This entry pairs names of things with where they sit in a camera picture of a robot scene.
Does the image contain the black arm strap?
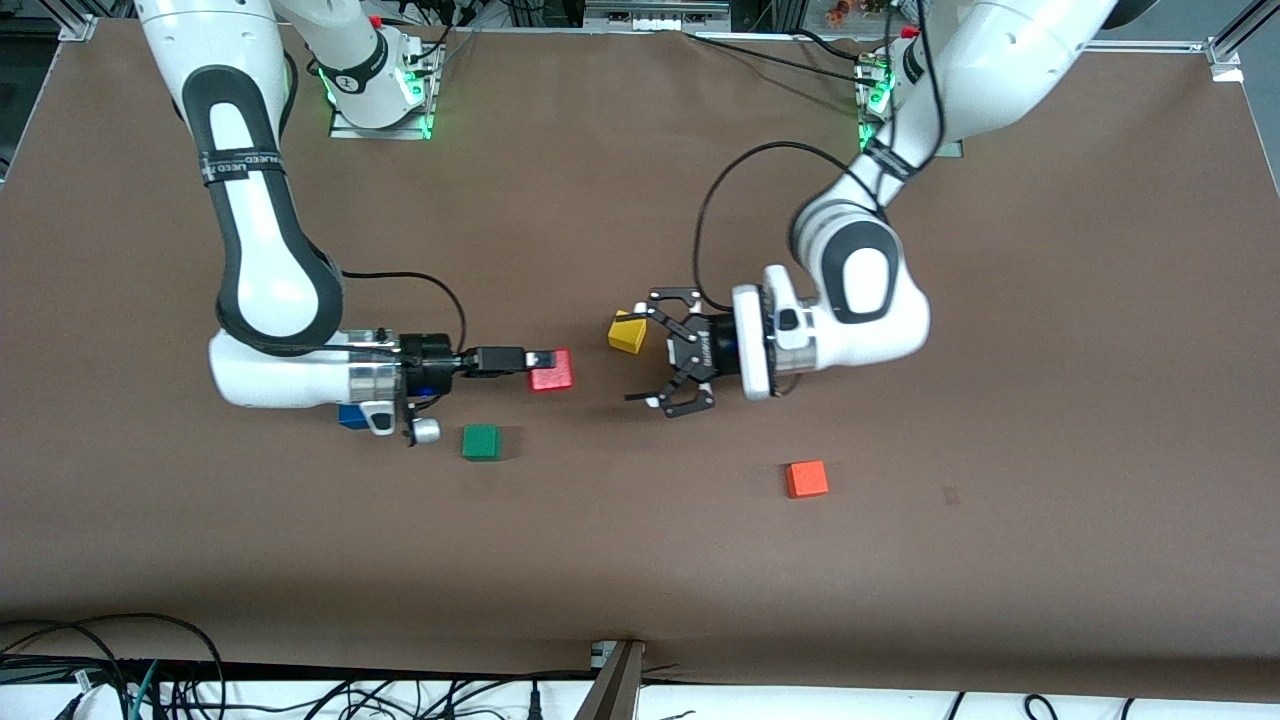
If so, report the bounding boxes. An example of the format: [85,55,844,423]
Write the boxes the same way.
[198,148,288,188]
[860,140,916,183]

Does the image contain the short black cable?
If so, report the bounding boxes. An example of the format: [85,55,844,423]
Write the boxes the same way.
[790,28,866,61]

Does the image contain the black right arm strap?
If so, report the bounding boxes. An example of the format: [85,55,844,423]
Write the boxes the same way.
[198,148,288,188]

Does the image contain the green cable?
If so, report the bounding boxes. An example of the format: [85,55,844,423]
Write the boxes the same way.
[128,660,161,720]

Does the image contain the black looping cable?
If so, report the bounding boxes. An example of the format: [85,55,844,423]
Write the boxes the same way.
[0,612,228,720]

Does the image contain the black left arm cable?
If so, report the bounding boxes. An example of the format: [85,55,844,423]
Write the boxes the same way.
[695,0,946,311]

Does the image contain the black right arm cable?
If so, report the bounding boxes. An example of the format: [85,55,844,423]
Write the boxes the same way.
[340,268,467,353]

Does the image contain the grey slanted beam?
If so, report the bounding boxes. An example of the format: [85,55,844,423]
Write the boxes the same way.
[575,640,647,720]

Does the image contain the red wooden block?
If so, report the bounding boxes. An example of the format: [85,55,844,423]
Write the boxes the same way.
[528,348,576,393]

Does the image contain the black left arm strap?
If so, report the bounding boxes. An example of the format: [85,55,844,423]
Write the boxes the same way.
[860,140,916,183]

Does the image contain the long black cable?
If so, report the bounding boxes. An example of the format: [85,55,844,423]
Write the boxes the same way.
[684,32,881,89]

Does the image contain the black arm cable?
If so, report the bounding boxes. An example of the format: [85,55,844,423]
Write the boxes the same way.
[340,268,467,353]
[695,0,946,311]

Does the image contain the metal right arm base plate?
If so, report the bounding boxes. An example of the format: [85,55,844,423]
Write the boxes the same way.
[329,45,441,140]

